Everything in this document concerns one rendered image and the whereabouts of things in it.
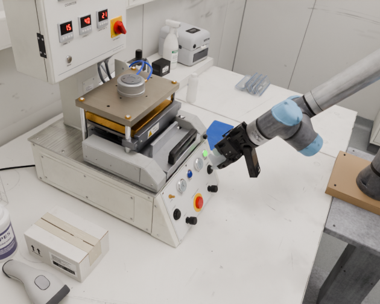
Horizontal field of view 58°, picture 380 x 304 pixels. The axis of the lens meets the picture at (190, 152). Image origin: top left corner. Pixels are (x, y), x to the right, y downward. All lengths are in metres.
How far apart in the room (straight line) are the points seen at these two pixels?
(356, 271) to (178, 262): 0.89
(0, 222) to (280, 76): 2.97
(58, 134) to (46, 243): 0.37
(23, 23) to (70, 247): 0.56
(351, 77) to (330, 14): 2.22
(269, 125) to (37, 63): 0.63
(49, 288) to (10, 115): 0.76
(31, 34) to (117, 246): 0.61
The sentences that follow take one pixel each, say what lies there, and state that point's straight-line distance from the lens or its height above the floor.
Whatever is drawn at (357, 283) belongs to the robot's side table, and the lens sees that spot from 1.74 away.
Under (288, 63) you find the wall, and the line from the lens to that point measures 3.47.
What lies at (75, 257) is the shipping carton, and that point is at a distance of 0.94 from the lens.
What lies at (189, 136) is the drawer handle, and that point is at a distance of 1.03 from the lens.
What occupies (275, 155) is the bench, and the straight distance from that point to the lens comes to 1.48.
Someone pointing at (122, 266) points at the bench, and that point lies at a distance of 1.02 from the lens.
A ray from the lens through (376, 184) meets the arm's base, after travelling 1.39.
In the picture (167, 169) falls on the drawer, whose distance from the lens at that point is 0.96.
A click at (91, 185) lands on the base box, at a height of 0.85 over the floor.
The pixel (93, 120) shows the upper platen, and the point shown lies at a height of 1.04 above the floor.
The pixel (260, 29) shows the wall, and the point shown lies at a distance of 3.46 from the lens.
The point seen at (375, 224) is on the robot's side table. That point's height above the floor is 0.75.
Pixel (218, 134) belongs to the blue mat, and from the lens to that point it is 1.52.
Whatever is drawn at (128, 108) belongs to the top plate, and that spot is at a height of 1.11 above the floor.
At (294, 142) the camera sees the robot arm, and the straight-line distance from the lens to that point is 1.02.
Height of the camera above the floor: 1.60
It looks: 38 degrees down
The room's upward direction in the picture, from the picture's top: 8 degrees clockwise
